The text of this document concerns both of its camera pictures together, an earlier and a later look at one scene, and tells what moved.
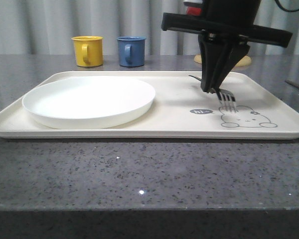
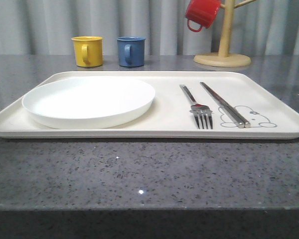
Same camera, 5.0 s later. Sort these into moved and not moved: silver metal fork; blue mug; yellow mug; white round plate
Moved: silver metal fork
Not moved: blue mug; white round plate; yellow mug
